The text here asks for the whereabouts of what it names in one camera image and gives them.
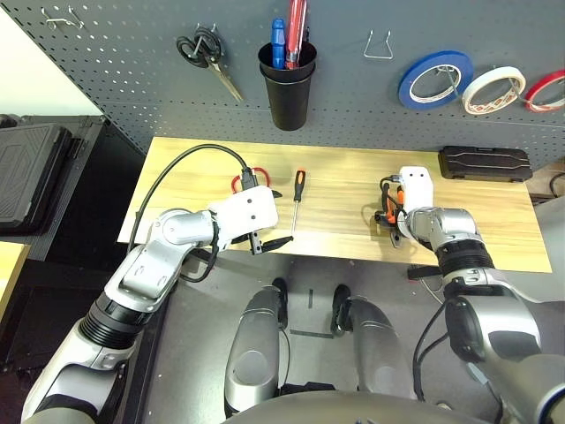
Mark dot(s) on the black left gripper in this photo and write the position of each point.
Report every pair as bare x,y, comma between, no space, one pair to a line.
256,243

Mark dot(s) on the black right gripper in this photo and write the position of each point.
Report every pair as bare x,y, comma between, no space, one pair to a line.
384,219

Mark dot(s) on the orange black pliers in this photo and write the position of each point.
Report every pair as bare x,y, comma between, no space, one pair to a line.
396,240

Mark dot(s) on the white tape roll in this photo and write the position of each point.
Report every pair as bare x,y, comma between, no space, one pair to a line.
469,102

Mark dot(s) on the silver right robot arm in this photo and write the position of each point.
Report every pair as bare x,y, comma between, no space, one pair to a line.
446,229

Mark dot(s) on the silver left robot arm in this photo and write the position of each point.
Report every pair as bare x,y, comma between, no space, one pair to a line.
145,265

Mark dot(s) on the dark grey pegboard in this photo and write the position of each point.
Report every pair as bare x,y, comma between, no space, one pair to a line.
132,53

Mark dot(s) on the black table foot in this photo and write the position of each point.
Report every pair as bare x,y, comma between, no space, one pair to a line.
421,273

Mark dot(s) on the black cup holder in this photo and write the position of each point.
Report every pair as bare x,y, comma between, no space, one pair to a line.
289,106

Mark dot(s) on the small black tool case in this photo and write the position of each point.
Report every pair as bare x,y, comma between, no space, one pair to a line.
485,163

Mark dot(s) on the silver left robot leg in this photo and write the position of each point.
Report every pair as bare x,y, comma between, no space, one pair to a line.
253,335

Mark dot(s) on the silver robot leg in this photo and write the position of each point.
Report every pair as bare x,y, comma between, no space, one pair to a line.
253,335
379,340

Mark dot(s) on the silver right robot leg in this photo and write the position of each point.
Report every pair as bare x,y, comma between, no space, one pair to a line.
379,340

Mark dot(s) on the blue tape roll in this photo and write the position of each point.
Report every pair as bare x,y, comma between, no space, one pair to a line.
405,95

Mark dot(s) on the metal peg hook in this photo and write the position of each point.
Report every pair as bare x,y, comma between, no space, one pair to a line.
451,81
517,88

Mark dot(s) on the grey floor pedal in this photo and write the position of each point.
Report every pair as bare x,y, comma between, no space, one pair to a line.
479,375

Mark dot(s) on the red tape roll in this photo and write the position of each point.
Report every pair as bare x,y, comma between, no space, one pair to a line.
529,93

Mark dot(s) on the grey robot torso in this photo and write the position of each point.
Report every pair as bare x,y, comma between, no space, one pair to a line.
353,411

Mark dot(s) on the large black ribbed case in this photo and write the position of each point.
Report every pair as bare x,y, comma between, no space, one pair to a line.
31,176

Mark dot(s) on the yellow wooden side table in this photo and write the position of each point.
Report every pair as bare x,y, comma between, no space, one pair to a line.
9,274

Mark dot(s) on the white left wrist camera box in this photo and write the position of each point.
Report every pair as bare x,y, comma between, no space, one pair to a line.
247,212

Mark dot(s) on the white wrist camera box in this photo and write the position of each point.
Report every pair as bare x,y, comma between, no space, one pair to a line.
417,185
247,212

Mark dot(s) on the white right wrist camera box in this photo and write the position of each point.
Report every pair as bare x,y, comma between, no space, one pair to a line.
417,185

